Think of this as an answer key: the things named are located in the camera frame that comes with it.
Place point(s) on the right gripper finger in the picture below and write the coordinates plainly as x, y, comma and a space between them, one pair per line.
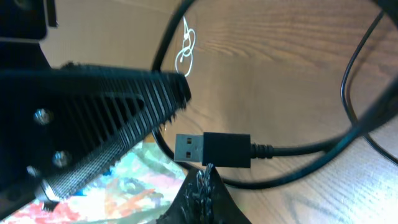
203, 198

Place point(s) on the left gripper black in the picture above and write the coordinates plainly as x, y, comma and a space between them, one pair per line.
24, 23

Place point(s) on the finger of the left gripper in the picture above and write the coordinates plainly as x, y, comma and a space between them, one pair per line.
63, 127

